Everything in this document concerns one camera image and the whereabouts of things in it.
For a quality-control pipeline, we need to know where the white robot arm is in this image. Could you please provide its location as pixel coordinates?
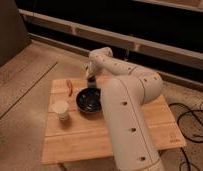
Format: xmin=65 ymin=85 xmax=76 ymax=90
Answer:
xmin=87 ymin=47 xmax=165 ymax=171

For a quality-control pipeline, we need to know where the black bowl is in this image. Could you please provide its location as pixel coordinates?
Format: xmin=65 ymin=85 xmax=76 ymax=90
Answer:
xmin=76 ymin=88 xmax=101 ymax=113

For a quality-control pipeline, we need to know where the wooden cutting board table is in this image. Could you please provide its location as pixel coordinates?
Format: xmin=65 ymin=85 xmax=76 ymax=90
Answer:
xmin=42 ymin=78 xmax=187 ymax=164

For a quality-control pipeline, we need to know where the white shelf rail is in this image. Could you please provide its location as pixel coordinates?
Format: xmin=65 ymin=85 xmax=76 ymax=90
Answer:
xmin=19 ymin=9 xmax=203 ymax=70

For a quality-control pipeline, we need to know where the black cable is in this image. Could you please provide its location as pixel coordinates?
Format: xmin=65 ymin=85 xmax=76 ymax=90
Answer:
xmin=168 ymin=99 xmax=203 ymax=171

